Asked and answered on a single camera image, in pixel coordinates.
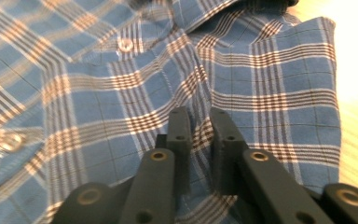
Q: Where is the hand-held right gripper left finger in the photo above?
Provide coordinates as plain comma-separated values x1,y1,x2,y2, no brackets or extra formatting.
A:
154,106,194,196

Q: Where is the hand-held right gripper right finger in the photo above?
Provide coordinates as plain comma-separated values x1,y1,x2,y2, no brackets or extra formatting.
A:
209,106,250,196

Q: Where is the blue plaid shirt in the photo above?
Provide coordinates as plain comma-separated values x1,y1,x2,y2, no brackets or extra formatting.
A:
0,0,342,224

